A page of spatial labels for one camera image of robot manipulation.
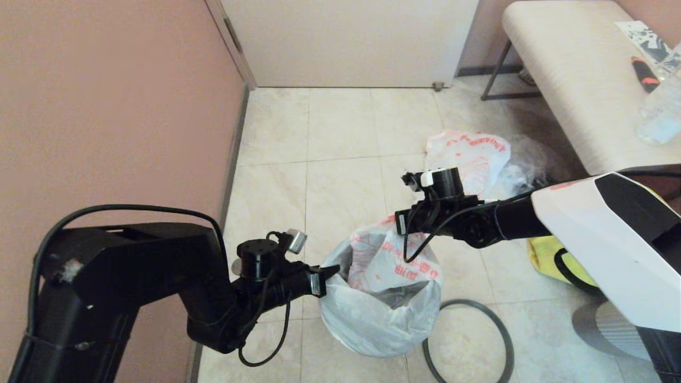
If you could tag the grey door frame strip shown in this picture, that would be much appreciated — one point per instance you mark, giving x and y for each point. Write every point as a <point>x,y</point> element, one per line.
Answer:
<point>234,48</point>

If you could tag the black cylindrical left wrist camera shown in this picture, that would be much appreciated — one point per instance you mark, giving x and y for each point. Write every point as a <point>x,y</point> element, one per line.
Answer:
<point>260,258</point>

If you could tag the white plastic bag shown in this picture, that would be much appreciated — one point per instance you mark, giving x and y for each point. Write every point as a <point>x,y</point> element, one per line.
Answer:
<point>372,314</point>

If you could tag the black cylindrical right wrist camera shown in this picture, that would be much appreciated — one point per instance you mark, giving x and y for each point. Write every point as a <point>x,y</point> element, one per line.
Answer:
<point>444,183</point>

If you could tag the clear plastic water bottle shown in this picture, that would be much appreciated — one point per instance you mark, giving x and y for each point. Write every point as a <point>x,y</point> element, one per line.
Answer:
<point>662,111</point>

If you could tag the yellow fabric tote bag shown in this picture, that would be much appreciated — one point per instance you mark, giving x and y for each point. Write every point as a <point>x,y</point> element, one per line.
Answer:
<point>548,260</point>

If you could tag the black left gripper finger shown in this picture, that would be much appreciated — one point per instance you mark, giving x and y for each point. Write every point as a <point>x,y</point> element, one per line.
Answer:
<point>330,269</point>
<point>327,276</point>

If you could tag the white red-print trash bag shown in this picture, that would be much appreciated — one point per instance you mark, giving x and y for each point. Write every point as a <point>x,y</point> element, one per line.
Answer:
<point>479,154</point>

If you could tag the beige bench with metal legs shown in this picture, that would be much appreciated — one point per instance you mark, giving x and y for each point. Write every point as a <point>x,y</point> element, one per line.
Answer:
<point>574,80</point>

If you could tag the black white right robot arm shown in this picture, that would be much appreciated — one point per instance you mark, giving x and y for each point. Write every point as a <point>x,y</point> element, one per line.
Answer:
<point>601,234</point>

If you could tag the black cylindrical wrist camera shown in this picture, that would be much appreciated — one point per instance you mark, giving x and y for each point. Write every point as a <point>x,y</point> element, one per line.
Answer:
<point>444,183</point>
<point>260,258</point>

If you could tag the pale ribbed bin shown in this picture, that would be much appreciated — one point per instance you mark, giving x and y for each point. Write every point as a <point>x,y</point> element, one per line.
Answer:
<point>606,330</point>

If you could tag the grey wall baseboard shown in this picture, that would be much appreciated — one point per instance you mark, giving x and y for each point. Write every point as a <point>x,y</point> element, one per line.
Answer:
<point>237,149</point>

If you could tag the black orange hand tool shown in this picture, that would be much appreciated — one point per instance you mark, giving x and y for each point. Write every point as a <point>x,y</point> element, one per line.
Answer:
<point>645,75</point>

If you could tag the clear bag with black items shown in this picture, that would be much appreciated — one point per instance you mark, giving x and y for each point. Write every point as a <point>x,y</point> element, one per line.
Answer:
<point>524,165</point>

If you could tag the black white printed leaflet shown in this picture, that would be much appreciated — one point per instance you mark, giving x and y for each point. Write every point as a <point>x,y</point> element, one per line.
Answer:
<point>641,38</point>

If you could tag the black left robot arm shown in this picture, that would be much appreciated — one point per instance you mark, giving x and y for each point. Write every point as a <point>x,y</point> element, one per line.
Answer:
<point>122,276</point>

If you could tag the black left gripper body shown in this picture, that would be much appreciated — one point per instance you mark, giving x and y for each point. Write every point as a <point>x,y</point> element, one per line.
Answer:
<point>282,290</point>

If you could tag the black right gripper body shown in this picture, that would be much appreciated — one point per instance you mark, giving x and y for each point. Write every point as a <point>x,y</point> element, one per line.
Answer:
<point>457,221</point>

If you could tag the white door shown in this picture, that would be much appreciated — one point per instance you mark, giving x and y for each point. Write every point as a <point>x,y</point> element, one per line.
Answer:
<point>351,42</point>

